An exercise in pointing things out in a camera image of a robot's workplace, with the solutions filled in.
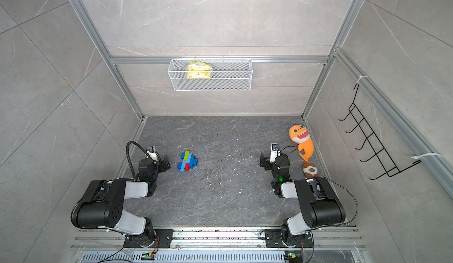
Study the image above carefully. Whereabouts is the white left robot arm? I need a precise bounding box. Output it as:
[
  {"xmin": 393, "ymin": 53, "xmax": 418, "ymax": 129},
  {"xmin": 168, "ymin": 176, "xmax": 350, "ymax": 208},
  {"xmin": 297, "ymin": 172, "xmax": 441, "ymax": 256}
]
[{"xmin": 70, "ymin": 141, "xmax": 171, "ymax": 251}]

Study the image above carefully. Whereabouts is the light blue lego brick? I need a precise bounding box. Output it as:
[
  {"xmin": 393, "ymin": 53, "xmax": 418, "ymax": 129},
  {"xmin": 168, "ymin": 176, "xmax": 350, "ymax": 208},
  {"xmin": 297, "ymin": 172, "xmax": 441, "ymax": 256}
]
[{"xmin": 188, "ymin": 156, "xmax": 198, "ymax": 169}]

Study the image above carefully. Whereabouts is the aluminium frame rail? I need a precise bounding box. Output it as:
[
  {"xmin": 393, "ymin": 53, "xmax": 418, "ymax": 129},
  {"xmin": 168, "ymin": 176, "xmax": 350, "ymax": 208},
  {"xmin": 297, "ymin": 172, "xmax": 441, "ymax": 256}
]
[{"xmin": 68, "ymin": 0, "xmax": 145, "ymax": 192}]

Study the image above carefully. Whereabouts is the yellow packet in basket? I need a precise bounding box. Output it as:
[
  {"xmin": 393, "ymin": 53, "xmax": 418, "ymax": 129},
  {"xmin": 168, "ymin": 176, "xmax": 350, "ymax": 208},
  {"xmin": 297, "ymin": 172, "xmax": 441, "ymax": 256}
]
[{"xmin": 186, "ymin": 62, "xmax": 213, "ymax": 79}]

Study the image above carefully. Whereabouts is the black wire hook rack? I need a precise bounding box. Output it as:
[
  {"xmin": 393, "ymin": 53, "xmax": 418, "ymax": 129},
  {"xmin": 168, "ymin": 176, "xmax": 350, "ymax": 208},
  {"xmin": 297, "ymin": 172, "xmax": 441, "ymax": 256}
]
[{"xmin": 338, "ymin": 84, "xmax": 422, "ymax": 180}]

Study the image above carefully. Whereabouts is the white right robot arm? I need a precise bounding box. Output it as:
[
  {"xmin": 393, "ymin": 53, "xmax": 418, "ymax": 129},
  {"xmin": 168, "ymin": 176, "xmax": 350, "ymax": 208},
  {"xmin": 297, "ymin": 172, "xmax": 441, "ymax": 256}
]
[{"xmin": 259, "ymin": 152, "xmax": 358, "ymax": 248}]

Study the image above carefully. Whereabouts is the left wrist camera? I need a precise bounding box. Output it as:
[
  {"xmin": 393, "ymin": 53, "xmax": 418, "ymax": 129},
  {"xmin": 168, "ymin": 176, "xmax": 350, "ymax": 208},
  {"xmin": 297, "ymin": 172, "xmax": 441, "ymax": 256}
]
[{"xmin": 139, "ymin": 146, "xmax": 160, "ymax": 174}]

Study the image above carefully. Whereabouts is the small brown white plush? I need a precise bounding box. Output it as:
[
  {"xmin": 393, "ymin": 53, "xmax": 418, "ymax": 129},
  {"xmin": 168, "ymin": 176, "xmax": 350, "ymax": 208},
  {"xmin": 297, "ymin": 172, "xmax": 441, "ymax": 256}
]
[{"xmin": 303, "ymin": 162, "xmax": 320, "ymax": 179}]

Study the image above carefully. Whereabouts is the orange shark plush toy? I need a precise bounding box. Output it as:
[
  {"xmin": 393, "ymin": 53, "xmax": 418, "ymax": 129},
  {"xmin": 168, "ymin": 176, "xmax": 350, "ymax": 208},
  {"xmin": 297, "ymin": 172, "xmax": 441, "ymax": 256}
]
[{"xmin": 289, "ymin": 123, "xmax": 315, "ymax": 162}]

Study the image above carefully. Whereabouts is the metal base rail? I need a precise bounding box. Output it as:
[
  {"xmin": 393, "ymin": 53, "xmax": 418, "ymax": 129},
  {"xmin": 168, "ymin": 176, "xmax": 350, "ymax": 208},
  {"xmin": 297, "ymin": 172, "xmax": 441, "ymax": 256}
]
[{"xmin": 63, "ymin": 226, "xmax": 371, "ymax": 263}]

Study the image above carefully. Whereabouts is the green lego brick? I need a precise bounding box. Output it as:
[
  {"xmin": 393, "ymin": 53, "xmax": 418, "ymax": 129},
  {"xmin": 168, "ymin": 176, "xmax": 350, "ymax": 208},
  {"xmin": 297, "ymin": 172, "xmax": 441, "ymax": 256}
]
[{"xmin": 183, "ymin": 153, "xmax": 192, "ymax": 165}]

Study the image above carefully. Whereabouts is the white wire mesh basket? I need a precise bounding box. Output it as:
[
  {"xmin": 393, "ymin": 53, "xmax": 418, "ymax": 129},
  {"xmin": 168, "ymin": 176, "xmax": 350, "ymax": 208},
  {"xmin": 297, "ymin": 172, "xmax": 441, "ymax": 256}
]
[{"xmin": 168, "ymin": 59, "xmax": 253, "ymax": 91}]

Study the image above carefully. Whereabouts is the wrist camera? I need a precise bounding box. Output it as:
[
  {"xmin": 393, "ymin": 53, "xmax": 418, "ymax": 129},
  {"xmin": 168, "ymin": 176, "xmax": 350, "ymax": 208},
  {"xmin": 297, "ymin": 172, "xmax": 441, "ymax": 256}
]
[
  {"xmin": 139, "ymin": 146, "xmax": 160, "ymax": 174},
  {"xmin": 270, "ymin": 143, "xmax": 280, "ymax": 163}
]

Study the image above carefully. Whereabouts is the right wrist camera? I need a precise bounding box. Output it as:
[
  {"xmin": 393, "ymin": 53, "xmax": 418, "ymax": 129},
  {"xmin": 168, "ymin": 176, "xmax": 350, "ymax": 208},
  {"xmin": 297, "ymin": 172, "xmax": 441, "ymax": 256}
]
[{"xmin": 270, "ymin": 143, "xmax": 280, "ymax": 163}]

